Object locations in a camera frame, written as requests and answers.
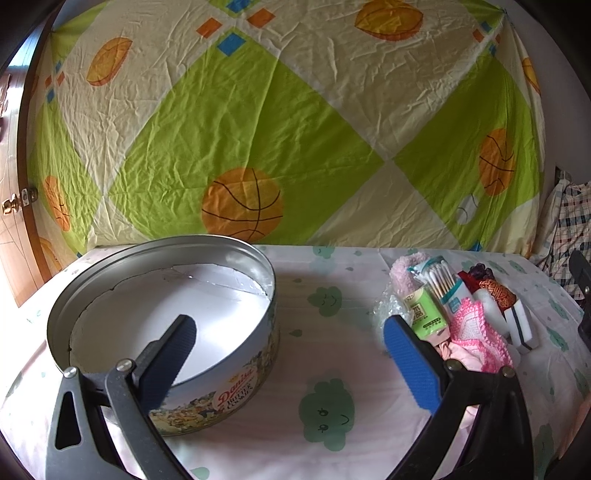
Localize plaid checked cloth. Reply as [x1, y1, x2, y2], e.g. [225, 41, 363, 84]
[532, 179, 590, 301]

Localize round cookie tin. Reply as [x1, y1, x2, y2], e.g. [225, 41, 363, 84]
[47, 235, 280, 436]

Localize green tissue pack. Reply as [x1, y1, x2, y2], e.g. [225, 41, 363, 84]
[405, 287, 450, 346]

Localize cotton swab pack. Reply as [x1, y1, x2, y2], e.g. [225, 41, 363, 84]
[408, 256, 462, 305]

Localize fluffy pink cloth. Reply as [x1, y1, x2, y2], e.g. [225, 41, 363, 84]
[390, 251, 428, 297]

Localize dark purple scrunchie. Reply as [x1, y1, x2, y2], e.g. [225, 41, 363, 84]
[469, 263, 495, 281]

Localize white sponge block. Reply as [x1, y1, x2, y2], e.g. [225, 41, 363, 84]
[503, 300, 539, 354]

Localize pink crochet-edged cloth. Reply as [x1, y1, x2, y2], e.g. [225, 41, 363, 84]
[450, 298, 514, 373]

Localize pale pink soft cloth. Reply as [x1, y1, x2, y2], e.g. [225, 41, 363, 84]
[436, 340, 482, 371]

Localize brown wooden door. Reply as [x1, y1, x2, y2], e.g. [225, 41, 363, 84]
[1, 17, 52, 306]

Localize green cream basketball sheet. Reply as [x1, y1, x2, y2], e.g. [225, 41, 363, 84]
[27, 1, 545, 267]

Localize clear plastic item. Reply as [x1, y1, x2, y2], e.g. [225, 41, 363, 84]
[372, 283, 414, 329]

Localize brass door knob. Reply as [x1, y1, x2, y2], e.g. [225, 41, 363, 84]
[1, 187, 38, 215]

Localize white cloth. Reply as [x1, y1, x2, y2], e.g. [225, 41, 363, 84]
[473, 289, 510, 338]

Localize red gold drawstring pouch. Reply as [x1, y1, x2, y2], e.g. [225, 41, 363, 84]
[459, 271, 517, 311]

